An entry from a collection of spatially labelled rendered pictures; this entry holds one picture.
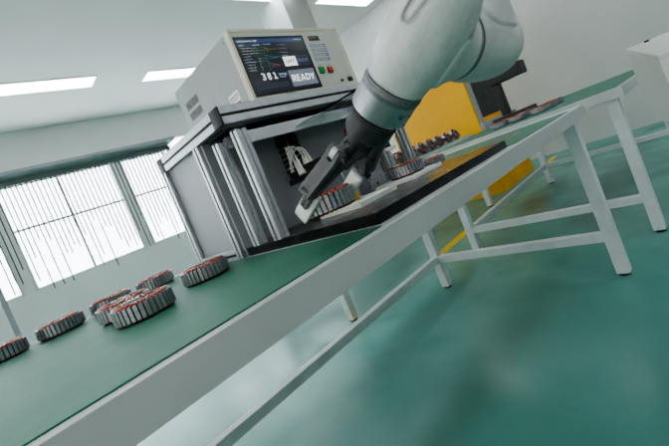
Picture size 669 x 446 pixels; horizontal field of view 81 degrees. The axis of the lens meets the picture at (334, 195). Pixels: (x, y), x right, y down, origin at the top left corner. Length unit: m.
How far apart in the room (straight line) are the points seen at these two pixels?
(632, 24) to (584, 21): 0.50
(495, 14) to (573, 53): 5.55
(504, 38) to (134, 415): 0.63
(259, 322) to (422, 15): 0.41
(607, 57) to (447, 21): 5.64
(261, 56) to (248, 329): 0.82
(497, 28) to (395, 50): 0.17
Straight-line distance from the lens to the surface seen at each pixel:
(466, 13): 0.51
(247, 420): 1.59
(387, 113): 0.55
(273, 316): 0.51
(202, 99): 1.29
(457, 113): 4.68
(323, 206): 0.67
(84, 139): 7.66
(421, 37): 0.51
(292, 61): 1.22
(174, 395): 0.47
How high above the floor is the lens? 0.86
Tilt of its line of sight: 2 degrees down
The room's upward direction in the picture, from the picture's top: 22 degrees counter-clockwise
